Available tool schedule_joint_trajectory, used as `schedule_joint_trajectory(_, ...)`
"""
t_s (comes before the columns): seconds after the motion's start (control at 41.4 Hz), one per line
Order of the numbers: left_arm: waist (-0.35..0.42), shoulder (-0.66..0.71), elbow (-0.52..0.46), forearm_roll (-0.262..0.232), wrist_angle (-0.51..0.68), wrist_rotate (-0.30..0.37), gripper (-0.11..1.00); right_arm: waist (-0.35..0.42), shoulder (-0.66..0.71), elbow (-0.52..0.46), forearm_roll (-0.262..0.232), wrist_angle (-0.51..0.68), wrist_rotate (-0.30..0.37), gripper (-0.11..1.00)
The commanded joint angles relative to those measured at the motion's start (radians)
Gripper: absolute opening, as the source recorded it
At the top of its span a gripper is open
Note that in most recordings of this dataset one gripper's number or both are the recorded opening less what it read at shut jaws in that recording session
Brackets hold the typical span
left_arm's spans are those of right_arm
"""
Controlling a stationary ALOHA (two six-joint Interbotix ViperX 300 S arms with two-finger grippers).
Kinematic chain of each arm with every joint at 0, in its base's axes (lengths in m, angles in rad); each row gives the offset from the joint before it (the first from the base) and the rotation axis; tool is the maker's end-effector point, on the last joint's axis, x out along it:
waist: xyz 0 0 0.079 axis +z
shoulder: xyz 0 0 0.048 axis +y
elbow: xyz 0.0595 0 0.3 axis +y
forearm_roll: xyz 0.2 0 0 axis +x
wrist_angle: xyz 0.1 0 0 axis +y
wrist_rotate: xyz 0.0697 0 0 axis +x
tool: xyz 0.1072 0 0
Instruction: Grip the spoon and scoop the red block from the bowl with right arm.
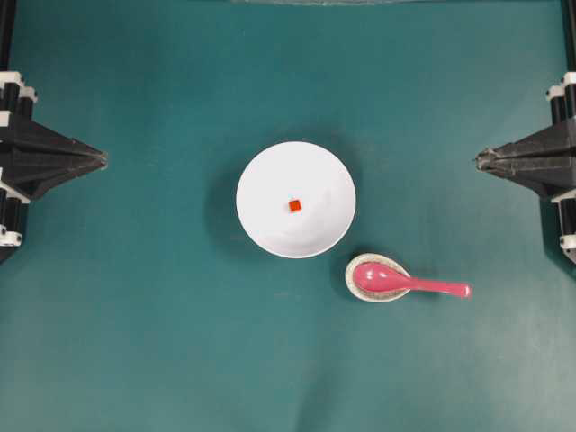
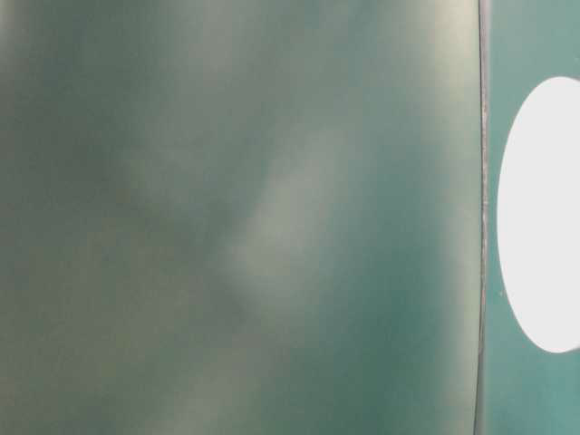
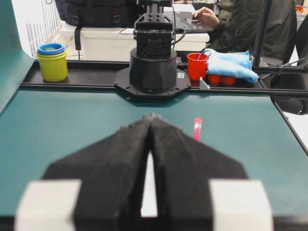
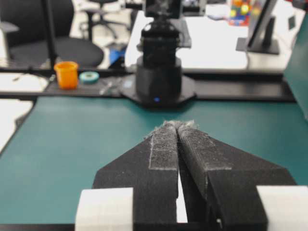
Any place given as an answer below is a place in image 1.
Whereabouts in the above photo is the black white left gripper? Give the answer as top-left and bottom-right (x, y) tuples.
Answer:
(0, 70), (108, 266)

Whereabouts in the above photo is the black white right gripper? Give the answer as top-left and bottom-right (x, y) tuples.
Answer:
(473, 71), (576, 266)

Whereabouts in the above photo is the pink ceramic spoon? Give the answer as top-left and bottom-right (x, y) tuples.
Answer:
(352, 262), (473, 299)

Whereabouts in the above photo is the small red cube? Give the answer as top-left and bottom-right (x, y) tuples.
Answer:
(289, 200), (302, 212)

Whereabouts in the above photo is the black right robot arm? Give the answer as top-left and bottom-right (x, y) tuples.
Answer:
(475, 1), (575, 264)

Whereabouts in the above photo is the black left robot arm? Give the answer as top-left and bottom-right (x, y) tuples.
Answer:
(1, 1), (107, 262)

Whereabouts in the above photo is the speckled small spoon rest dish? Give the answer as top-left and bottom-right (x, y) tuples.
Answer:
(345, 253), (410, 303)

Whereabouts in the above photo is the white ceramic bowl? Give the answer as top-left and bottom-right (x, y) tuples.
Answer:
(236, 141), (356, 259)

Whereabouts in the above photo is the dark green table mat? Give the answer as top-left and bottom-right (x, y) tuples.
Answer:
(1, 1), (575, 431)

